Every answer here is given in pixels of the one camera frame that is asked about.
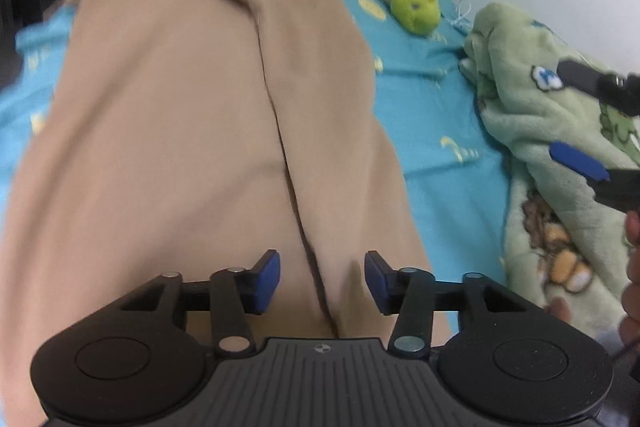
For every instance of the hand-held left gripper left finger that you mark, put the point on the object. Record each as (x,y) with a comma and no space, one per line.
(268,281)

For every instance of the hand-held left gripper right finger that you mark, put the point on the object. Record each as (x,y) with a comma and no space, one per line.
(376,282)

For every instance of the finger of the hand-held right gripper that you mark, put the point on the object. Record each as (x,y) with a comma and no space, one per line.
(595,82)
(575,159)

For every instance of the tan printed t-shirt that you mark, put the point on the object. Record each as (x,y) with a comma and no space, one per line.
(175,132)

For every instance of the person's right hand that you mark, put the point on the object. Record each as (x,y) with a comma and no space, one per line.
(633,297)

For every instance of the green fleece cartoon blanket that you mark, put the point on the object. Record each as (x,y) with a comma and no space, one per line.
(525,107)

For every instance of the blue patterned bedsheet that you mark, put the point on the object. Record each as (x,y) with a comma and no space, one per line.
(440,107)

